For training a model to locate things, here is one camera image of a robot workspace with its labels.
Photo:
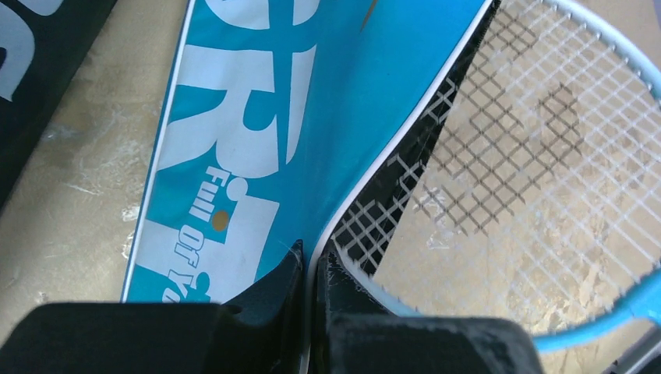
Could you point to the blue racket bag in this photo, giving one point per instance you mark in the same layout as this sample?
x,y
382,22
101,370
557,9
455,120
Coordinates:
x,y
276,114

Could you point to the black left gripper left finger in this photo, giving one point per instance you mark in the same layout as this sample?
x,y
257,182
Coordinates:
x,y
257,331

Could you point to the blue racket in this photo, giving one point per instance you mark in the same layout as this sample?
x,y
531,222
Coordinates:
x,y
529,188

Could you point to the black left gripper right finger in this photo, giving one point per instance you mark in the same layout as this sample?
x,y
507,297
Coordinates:
x,y
352,333

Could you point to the black Crossway racket bag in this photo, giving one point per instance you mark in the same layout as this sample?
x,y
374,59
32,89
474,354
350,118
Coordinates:
x,y
43,44

